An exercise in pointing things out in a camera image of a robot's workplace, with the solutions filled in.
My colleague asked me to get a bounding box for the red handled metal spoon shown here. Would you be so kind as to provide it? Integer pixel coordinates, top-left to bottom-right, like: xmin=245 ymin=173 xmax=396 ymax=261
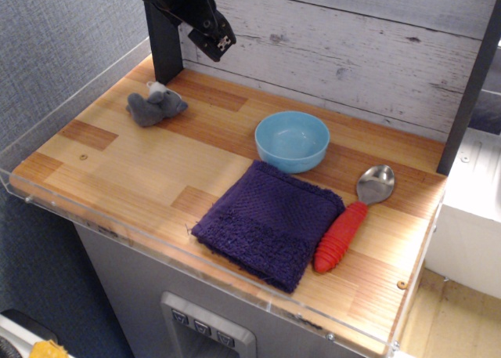
xmin=313 ymin=165 xmax=395 ymax=273

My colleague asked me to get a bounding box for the dark grey right post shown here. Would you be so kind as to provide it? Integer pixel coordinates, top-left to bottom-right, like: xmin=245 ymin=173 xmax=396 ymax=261
xmin=436 ymin=0 xmax=500 ymax=175

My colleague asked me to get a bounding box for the purple folded towel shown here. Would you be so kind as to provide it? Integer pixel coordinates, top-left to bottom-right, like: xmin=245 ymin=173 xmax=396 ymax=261
xmin=192 ymin=161 xmax=345 ymax=293

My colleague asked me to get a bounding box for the light blue bowl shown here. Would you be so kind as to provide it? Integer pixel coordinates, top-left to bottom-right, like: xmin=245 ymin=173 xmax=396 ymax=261
xmin=254 ymin=111 xmax=330 ymax=174

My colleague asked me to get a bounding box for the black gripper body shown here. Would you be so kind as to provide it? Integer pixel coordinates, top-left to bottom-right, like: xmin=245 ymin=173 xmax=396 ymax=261
xmin=143 ymin=0 xmax=216 ymax=39

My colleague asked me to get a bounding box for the silver button control panel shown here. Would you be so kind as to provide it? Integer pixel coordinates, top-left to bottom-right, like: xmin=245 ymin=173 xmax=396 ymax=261
xmin=160 ymin=291 xmax=258 ymax=357

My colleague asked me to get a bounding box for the dark grey post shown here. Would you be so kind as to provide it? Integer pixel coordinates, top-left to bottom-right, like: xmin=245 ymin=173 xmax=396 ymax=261
xmin=436 ymin=0 xmax=500 ymax=175
xmin=144 ymin=2 xmax=183 ymax=85

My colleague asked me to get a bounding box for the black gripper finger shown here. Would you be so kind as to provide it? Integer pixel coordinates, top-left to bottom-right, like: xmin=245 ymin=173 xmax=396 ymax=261
xmin=188 ymin=29 xmax=222 ymax=62
xmin=210 ymin=11 xmax=236 ymax=53

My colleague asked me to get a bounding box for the yellow object at corner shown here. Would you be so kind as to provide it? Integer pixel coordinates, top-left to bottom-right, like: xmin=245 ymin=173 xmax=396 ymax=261
xmin=28 ymin=340 xmax=70 ymax=358

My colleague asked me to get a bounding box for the grey cabinet with panel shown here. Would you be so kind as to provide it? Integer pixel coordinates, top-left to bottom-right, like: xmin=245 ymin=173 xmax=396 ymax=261
xmin=77 ymin=226 xmax=357 ymax=357

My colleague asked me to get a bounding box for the grey plush toy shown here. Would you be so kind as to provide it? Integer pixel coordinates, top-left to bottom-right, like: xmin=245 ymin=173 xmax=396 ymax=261
xmin=125 ymin=81 xmax=188 ymax=127

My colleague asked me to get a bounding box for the dark grey left post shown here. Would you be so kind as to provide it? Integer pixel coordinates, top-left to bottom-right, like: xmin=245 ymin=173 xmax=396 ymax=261
xmin=144 ymin=2 xmax=183 ymax=85

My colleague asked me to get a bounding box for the clear acrylic table guard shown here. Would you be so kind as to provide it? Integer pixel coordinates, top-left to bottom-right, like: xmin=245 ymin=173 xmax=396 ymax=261
xmin=1 ymin=36 xmax=445 ymax=357

